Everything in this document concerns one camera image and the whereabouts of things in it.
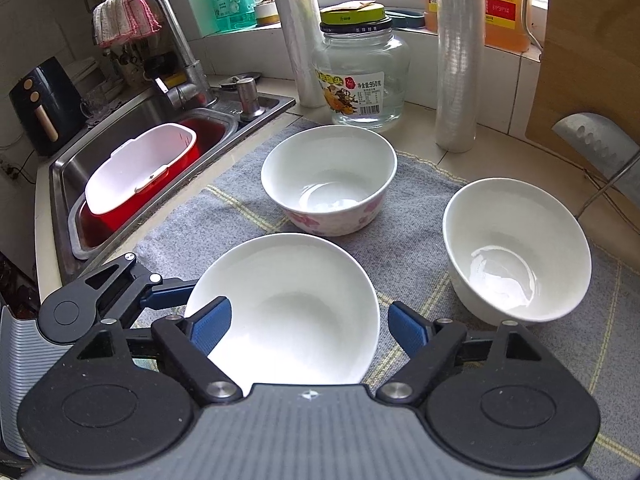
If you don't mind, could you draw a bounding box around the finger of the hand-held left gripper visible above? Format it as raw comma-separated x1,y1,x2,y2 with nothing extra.
70,254,198,328

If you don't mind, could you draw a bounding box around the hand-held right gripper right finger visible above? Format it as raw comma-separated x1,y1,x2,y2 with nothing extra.
375,301,543,403

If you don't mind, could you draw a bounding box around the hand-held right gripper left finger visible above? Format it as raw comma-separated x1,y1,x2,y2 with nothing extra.
75,296,242,404

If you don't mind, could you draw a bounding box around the shallow plain white bowl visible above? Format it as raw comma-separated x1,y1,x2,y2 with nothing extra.
184,232,381,396

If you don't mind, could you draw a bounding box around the deep plain white bowl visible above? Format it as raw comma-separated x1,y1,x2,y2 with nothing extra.
442,178,593,327

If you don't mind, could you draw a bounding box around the pink floral white bowl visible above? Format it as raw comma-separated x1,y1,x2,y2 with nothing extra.
260,125,398,237

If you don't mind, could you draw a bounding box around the grey checked dish mat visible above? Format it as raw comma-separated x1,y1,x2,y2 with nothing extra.
135,115,640,480

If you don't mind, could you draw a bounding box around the red and white basin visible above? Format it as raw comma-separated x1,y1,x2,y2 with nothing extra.
84,122,197,228

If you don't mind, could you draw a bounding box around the stainless steel sink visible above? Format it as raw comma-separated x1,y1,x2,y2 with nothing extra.
35,77,297,281

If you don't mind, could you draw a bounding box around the clear glass cup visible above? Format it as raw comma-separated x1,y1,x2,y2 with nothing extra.
80,87,108,116

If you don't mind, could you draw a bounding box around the steel soap dispenser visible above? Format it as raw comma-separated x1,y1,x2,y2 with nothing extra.
235,77,266,121

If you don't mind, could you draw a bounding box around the metal sink plug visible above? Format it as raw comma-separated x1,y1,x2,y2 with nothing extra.
218,72,262,92

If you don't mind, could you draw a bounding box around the dark air fryer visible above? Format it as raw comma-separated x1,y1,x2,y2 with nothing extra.
8,56,86,157

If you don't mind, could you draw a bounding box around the steel faucet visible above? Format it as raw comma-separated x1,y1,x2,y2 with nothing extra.
127,0,213,111

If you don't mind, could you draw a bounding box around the upright cling film roll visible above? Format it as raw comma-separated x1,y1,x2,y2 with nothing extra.
434,0,488,153

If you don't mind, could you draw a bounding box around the clear glass jar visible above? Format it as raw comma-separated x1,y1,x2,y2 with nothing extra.
312,2,412,133

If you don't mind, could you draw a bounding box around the pink and white dishcloth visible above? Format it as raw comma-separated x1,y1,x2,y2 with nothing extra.
92,0,163,48

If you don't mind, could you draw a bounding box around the slanted cling film roll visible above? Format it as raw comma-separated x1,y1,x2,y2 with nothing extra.
267,0,328,108

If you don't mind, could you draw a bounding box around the small potted plant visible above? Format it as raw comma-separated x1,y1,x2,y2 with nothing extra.
251,0,281,27

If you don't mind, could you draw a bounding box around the teal tray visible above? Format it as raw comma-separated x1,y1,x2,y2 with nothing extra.
385,9,427,31

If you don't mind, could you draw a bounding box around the orange plastic bottle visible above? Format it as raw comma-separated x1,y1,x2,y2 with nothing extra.
421,0,531,52

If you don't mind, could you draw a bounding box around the bamboo cutting board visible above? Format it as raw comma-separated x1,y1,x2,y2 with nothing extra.
520,0,640,196

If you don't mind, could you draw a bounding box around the metal wire rack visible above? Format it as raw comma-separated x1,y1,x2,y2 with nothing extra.
574,152,640,236

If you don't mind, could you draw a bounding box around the black handled kitchen knife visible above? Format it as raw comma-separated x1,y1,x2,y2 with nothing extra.
551,112,640,196

